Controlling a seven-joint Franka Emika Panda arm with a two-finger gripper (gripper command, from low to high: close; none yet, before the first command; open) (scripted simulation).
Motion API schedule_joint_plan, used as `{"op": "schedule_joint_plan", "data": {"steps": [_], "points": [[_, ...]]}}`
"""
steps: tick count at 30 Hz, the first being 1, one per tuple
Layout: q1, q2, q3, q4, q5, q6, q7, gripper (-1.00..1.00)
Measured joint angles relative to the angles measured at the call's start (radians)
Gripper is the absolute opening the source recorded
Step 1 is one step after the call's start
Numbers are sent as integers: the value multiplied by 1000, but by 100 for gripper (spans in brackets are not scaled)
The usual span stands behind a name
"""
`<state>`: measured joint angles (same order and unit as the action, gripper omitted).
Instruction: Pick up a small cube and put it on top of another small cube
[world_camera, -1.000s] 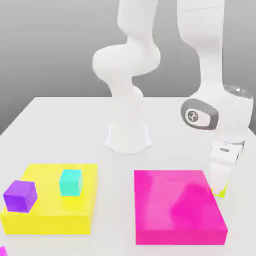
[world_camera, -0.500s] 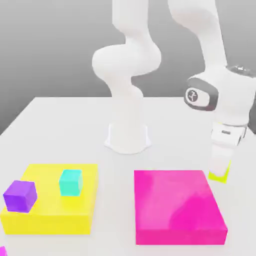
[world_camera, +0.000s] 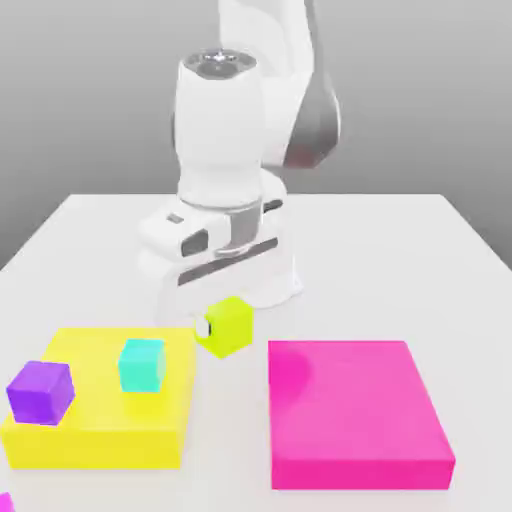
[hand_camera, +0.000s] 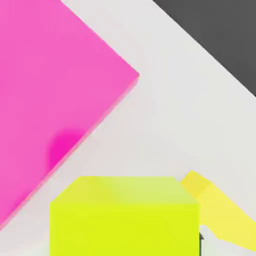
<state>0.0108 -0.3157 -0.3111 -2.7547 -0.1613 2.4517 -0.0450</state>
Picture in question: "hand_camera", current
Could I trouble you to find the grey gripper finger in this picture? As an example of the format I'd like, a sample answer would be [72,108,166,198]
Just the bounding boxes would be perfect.
[199,231,205,256]

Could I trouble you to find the small lime yellow cube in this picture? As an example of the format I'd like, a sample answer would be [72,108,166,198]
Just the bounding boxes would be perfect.
[49,175,200,256]

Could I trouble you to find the large yellow box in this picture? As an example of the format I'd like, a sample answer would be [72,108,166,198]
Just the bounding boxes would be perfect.
[180,169,256,252]

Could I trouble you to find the large pink box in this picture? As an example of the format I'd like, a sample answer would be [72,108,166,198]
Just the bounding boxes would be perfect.
[0,0,140,231]

